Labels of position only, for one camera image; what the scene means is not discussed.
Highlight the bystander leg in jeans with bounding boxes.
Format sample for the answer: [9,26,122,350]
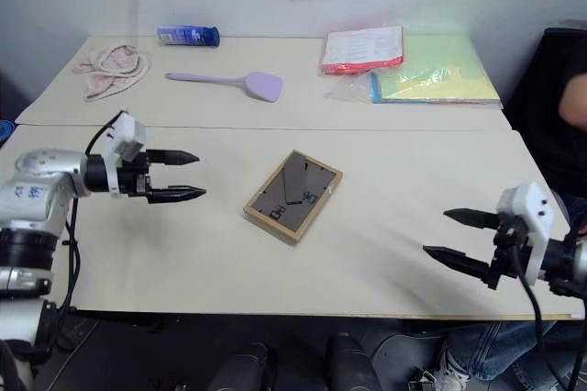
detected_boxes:
[435,303,587,391]

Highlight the bystander in black shirt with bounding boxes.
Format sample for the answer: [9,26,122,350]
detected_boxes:
[502,19,587,227]

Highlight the blue cylindrical canister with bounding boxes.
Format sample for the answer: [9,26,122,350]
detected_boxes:
[156,25,222,49]

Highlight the wooden picture frame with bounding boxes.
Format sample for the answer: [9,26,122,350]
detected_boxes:
[242,149,345,247]

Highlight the pink patterned fabric piece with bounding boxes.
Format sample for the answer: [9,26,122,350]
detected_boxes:
[71,43,151,104]

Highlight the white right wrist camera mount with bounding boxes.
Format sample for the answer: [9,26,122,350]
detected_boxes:
[496,181,559,285]

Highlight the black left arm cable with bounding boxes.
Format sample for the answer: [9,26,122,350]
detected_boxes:
[54,110,126,318]

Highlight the purple silicone spatula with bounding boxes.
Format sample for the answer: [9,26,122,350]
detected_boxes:
[164,70,284,104]

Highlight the coloured paper stack in plastic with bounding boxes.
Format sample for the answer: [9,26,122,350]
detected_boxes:
[323,34,504,111]

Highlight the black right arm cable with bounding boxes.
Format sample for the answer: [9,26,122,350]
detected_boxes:
[512,230,587,391]

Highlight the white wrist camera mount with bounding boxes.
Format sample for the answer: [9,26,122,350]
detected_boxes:
[496,181,559,285]
[97,111,149,197]

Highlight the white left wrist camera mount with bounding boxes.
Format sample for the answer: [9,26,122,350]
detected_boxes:
[97,111,149,197]

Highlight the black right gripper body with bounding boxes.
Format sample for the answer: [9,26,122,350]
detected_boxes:
[485,213,534,292]

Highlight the dark rounded shape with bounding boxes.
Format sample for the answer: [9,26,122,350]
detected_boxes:
[324,331,382,391]
[205,341,279,391]

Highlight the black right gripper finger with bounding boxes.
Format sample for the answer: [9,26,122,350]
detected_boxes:
[422,245,494,280]
[442,207,500,230]

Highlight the red paper pack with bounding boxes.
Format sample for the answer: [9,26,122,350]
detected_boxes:
[320,25,406,77]

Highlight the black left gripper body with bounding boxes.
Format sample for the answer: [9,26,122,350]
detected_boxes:
[116,151,154,200]

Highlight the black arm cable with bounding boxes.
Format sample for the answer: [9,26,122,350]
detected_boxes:
[512,230,587,391]
[54,110,126,318]

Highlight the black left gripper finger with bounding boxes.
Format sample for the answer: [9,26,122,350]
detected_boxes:
[146,184,208,206]
[147,149,202,168]

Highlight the blue object at table edge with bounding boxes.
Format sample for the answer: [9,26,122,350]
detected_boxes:
[0,119,17,150]

